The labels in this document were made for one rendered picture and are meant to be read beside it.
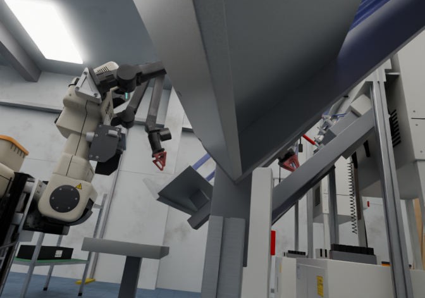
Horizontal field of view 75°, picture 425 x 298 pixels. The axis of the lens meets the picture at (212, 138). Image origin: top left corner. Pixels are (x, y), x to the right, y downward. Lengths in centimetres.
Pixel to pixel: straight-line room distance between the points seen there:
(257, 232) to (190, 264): 407
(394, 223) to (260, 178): 54
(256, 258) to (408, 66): 106
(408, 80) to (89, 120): 136
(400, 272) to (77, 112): 133
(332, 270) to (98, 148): 98
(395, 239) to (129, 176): 434
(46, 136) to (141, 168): 176
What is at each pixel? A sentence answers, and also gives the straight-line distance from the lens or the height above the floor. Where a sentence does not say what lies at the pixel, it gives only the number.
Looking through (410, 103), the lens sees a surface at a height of 124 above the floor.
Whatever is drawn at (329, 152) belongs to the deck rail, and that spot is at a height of 101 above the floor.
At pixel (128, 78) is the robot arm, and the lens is 121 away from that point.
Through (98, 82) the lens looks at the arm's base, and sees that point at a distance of 119.
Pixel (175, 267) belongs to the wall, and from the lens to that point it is 479.
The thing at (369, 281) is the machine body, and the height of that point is 57.
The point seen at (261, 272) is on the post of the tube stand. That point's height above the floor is 57.
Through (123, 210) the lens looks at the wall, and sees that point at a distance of 491.
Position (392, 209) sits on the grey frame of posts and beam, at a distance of 115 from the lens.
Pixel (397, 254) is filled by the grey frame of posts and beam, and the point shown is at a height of 66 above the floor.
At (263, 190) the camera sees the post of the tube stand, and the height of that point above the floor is 76.
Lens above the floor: 60
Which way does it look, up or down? 22 degrees up
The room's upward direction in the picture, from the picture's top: 7 degrees clockwise
